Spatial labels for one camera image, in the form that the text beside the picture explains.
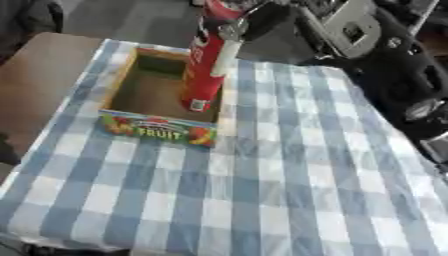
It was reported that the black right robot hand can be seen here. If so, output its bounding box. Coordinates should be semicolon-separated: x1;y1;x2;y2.
196;0;340;78

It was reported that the cardboard box with fruit print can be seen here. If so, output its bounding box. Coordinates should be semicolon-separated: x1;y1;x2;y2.
94;46;228;148

